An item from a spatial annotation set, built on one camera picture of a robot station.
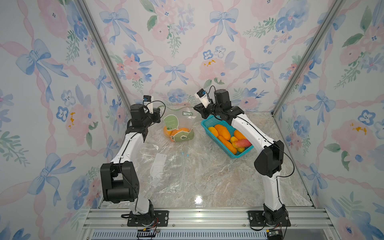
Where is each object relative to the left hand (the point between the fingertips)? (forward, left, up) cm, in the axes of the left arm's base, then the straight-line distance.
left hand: (159, 108), depth 86 cm
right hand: (0, -21, +1) cm, 21 cm away
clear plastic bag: (-25, -1, -26) cm, 36 cm away
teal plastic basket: (+8, -32, -21) cm, 39 cm away
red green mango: (-13, -48, -18) cm, 53 cm away
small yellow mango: (+1, -34, -22) cm, 40 cm away
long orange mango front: (-12, -41, -19) cm, 47 cm away
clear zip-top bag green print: (-4, -12, -11) cm, 17 cm away
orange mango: (-1, -39, -21) cm, 45 cm away
